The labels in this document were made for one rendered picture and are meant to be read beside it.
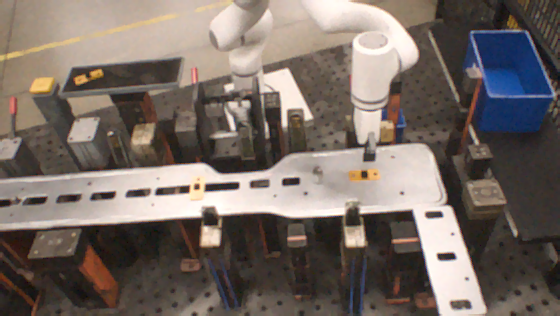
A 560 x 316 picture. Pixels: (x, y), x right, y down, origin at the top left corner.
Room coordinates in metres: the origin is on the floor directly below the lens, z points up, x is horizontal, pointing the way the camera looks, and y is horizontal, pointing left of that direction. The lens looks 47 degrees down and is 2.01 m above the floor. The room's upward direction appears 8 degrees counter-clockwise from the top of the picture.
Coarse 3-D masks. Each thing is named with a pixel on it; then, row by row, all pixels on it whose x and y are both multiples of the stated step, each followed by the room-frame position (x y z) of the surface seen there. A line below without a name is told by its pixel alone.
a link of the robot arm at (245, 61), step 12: (264, 24) 1.44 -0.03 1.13; (252, 36) 1.42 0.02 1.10; (264, 36) 1.44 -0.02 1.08; (240, 48) 1.47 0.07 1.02; (252, 48) 1.45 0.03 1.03; (264, 48) 1.44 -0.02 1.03; (240, 60) 1.43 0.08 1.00; (252, 60) 1.42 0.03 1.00; (240, 72) 1.42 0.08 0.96; (252, 72) 1.42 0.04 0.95
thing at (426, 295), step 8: (440, 256) 0.58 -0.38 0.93; (424, 264) 0.60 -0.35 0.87; (416, 272) 0.66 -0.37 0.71; (424, 272) 0.59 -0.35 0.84; (416, 280) 0.62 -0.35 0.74; (424, 280) 0.58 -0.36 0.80; (416, 288) 0.61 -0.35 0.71; (424, 288) 0.58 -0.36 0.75; (416, 296) 0.58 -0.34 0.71; (424, 296) 0.58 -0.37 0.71; (432, 296) 0.58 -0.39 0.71; (416, 304) 0.56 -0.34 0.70; (424, 304) 0.56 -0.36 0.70; (432, 304) 0.55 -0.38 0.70
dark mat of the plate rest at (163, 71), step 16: (128, 64) 1.27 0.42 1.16; (144, 64) 1.25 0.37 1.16; (160, 64) 1.24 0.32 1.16; (176, 64) 1.23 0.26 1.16; (80, 80) 1.22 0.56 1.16; (96, 80) 1.21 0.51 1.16; (112, 80) 1.19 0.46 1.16; (128, 80) 1.18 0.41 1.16; (144, 80) 1.17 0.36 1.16; (160, 80) 1.16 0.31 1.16; (176, 80) 1.15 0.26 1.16
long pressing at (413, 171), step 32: (288, 160) 0.91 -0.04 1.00; (320, 160) 0.89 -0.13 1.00; (352, 160) 0.88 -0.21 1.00; (384, 160) 0.86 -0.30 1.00; (416, 160) 0.84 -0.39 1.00; (0, 192) 0.95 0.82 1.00; (32, 192) 0.93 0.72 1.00; (64, 192) 0.91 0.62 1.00; (96, 192) 0.90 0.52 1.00; (224, 192) 0.83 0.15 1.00; (256, 192) 0.81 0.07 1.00; (288, 192) 0.79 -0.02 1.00; (320, 192) 0.78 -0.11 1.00; (352, 192) 0.76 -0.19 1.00; (384, 192) 0.75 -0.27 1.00; (416, 192) 0.73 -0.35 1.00; (0, 224) 0.83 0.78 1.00; (32, 224) 0.81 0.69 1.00; (64, 224) 0.80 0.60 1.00; (96, 224) 0.79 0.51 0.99
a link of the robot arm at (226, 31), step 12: (240, 0) 1.16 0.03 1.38; (252, 0) 1.16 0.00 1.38; (264, 0) 1.27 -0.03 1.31; (228, 12) 1.38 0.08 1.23; (240, 12) 1.30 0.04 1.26; (252, 12) 1.26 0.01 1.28; (264, 12) 1.29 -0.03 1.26; (216, 24) 1.40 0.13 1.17; (228, 24) 1.36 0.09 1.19; (240, 24) 1.33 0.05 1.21; (252, 24) 1.32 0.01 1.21; (216, 36) 1.39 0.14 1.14; (228, 36) 1.36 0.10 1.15; (240, 36) 1.35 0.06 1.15; (216, 48) 1.40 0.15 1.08; (228, 48) 1.38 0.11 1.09
